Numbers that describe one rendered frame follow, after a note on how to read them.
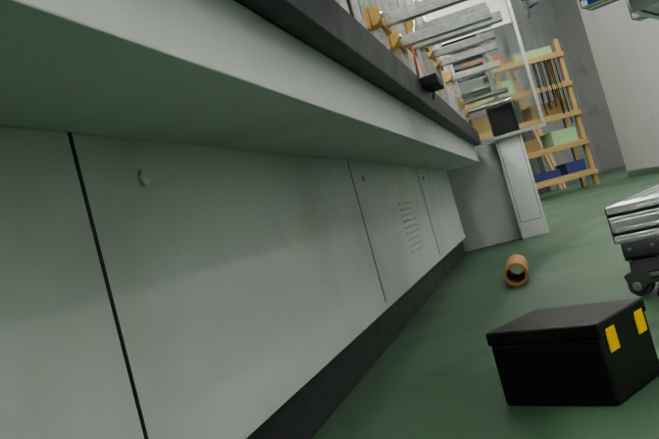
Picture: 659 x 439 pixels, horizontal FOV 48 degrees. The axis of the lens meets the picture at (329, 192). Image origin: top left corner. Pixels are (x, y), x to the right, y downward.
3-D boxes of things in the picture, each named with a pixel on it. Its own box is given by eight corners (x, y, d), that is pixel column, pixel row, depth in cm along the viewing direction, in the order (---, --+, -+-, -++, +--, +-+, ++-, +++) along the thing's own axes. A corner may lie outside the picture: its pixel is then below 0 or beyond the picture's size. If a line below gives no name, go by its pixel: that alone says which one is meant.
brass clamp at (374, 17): (394, 33, 188) (388, 15, 188) (384, 23, 175) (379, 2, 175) (372, 40, 189) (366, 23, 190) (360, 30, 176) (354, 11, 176)
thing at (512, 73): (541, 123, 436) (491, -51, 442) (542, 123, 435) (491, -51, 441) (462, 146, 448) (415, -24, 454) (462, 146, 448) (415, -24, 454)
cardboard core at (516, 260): (525, 252, 277) (524, 260, 248) (531, 272, 277) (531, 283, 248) (503, 257, 279) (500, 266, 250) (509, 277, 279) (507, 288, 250)
